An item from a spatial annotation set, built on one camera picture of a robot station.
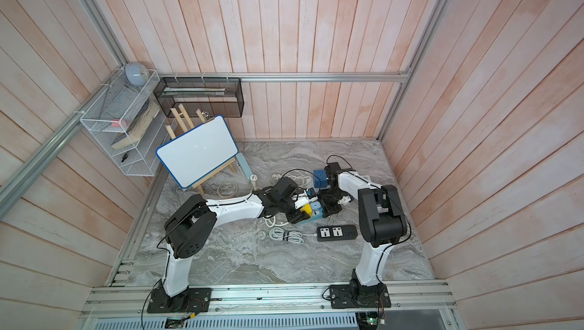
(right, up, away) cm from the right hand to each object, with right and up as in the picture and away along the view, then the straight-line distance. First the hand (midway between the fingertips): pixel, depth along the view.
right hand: (318, 205), depth 96 cm
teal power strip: (-1, -2, -6) cm, 6 cm away
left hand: (-7, -2, -6) cm, 9 cm away
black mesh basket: (-42, +44, -8) cm, 62 cm away
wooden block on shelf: (-67, +38, -10) cm, 77 cm away
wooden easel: (-53, +37, -12) cm, 65 cm away
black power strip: (+7, -9, -10) cm, 15 cm away
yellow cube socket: (-5, 0, -11) cm, 12 cm away
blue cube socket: (+3, +12, +12) cm, 17 cm away
